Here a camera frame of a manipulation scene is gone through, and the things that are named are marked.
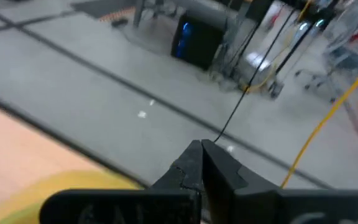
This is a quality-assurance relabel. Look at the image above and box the black computer tower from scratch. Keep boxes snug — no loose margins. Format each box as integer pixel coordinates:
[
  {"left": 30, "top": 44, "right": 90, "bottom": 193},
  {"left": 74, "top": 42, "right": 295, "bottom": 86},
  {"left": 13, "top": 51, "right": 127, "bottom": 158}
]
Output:
[{"left": 170, "top": 11, "right": 230, "bottom": 71}]

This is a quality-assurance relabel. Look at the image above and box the black floor cable with coil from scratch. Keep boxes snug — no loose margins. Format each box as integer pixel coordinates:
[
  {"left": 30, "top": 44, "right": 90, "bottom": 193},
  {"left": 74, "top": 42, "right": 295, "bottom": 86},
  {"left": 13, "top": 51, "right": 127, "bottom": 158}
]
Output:
[{"left": 213, "top": 8, "right": 295, "bottom": 144}]

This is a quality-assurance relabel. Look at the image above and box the green plastic bowl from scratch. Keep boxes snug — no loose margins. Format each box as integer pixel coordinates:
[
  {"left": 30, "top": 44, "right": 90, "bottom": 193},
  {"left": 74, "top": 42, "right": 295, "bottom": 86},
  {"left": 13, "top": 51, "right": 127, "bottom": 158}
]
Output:
[{"left": 0, "top": 201, "right": 43, "bottom": 224}]

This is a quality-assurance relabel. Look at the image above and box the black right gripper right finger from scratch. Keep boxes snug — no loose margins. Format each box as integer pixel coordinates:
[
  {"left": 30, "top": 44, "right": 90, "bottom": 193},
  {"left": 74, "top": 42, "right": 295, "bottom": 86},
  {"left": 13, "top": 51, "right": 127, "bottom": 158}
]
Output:
[{"left": 201, "top": 139, "right": 358, "bottom": 224}]

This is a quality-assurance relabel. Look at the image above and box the black aluminium table frame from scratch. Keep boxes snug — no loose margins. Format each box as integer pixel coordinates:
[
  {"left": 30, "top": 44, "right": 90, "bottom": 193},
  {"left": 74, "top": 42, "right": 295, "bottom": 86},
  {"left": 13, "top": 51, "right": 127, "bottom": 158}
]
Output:
[{"left": 0, "top": 89, "right": 151, "bottom": 189}]

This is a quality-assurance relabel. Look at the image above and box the yellow floor cable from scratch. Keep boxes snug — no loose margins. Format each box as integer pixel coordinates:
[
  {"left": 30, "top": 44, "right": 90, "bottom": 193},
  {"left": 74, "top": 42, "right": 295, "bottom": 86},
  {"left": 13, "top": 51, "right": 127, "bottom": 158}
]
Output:
[{"left": 280, "top": 57, "right": 358, "bottom": 189}]

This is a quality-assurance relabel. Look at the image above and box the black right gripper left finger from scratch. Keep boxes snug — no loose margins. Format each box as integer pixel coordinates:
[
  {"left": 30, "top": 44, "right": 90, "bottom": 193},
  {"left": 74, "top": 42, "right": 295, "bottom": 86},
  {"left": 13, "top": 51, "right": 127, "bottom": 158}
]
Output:
[{"left": 39, "top": 139, "right": 204, "bottom": 224}]

